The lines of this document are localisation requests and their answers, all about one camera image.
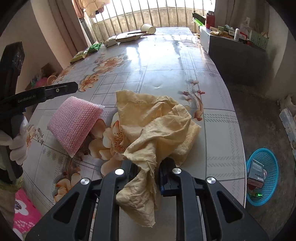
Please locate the small white plastic bag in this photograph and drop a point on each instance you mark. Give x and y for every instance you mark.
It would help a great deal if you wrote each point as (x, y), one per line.
(245, 24)

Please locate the beige paper cup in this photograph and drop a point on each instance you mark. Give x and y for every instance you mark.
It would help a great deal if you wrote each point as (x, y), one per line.
(148, 28)

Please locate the pink mesh sponge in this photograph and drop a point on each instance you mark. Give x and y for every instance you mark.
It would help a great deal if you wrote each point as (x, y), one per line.
(71, 125)

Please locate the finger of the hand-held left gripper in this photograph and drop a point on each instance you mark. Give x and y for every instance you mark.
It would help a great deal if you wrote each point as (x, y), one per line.
(62, 89)

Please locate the red thermos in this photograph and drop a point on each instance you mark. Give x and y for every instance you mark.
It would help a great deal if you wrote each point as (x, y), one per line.
(210, 20)

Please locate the pale green packet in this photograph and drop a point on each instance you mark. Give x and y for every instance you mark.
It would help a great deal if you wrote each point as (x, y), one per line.
(78, 56)

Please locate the green black tool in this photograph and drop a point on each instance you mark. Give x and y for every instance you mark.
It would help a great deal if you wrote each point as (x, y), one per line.
(198, 19)

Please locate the pink printed blanket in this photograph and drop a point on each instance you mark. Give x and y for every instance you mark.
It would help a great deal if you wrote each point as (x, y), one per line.
(25, 208)

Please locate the floral tablecloth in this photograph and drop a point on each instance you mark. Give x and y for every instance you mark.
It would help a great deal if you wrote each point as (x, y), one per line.
(161, 69)

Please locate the blue plastic basket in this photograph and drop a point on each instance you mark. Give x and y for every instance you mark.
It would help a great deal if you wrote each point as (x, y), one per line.
(270, 162)

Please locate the person's left hand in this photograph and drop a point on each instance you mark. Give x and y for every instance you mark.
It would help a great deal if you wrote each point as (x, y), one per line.
(22, 143)

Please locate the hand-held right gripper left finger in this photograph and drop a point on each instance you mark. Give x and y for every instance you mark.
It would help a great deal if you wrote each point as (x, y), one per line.
(111, 185)

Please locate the green storage basket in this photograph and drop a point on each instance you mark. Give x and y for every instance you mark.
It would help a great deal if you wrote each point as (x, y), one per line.
(259, 40)

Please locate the flat cardboard box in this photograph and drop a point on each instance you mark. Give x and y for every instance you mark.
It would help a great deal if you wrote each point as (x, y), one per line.
(129, 37)

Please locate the white bottle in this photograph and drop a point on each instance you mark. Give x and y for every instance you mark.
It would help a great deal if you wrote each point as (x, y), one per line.
(237, 34)

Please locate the bright green packet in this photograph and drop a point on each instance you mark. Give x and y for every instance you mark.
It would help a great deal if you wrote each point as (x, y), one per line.
(94, 48)

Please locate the pink bag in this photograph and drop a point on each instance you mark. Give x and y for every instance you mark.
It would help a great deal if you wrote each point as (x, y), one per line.
(40, 83)

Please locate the window railing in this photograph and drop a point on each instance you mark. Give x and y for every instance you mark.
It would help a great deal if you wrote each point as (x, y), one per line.
(143, 16)

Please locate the grey cabinet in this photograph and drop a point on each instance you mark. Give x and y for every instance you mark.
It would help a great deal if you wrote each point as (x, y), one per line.
(231, 60)

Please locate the yellow cloth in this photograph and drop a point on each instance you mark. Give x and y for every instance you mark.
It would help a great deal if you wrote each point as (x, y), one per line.
(157, 129)

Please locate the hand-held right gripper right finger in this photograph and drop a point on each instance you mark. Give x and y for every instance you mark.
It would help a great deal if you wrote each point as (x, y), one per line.
(164, 185)

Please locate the small white box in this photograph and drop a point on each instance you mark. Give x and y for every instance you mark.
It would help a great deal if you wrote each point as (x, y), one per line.
(109, 42)

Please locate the dark cardboard box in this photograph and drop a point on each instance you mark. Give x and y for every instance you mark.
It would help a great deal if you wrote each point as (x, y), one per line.
(255, 171)

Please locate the beige curtain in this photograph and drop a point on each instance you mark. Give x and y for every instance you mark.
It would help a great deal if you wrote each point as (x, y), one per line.
(67, 27)
(229, 14)

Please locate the hanging orange jacket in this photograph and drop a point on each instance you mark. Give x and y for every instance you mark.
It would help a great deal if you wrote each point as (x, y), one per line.
(92, 8)

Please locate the brown cardboard box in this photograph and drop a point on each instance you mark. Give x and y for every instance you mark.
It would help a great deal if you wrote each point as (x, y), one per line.
(46, 69)

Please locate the toilet paper pack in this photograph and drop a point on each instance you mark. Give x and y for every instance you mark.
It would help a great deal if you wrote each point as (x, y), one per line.
(289, 132)

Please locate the person's left forearm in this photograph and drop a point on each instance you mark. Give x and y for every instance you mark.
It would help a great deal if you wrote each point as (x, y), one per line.
(9, 197)

